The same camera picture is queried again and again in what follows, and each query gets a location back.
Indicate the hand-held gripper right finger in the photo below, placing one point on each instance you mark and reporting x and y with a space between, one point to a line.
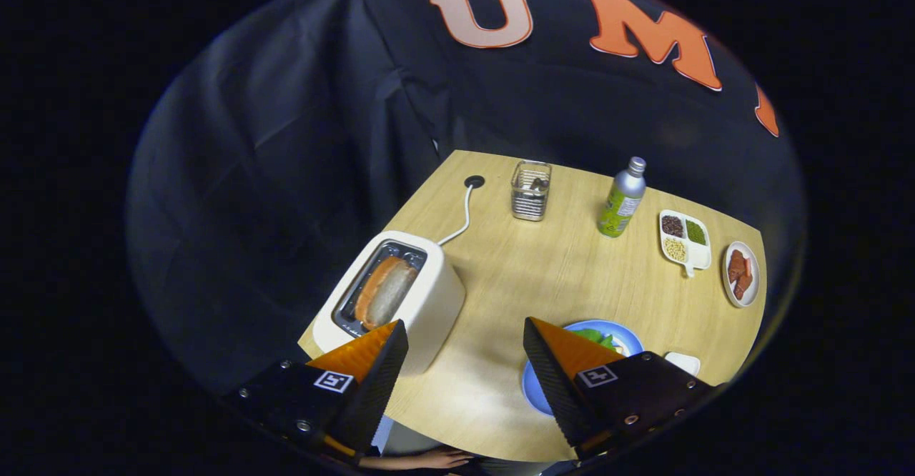
550 390

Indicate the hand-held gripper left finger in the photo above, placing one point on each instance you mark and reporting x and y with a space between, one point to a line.
379 390

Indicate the green lettuce leaf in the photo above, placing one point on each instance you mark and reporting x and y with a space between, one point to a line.
590 335

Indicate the toasted bread slice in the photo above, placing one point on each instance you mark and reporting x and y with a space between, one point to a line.
386 291

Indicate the blue round plate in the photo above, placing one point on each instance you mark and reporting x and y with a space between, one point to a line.
630 340

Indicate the white toaster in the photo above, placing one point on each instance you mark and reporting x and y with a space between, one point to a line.
436 304

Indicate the white curved plate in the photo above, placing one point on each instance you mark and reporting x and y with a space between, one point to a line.
683 362

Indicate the pile of yellow soybeans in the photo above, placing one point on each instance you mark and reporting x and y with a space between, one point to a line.
675 249

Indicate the green label metal bottle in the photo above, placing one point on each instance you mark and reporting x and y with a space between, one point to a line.
622 204

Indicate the white divided dish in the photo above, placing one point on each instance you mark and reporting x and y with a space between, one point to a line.
699 254

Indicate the pile of dark red beans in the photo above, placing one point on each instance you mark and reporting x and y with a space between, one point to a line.
672 226

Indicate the pile of green beans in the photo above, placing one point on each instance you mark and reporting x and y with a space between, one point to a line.
696 232

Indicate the red meat piece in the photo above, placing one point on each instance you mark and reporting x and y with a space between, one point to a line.
743 286
736 265

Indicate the white oval plate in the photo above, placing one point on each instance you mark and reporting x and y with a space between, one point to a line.
755 276

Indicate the black backdrop cloth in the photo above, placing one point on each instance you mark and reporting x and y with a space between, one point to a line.
286 140

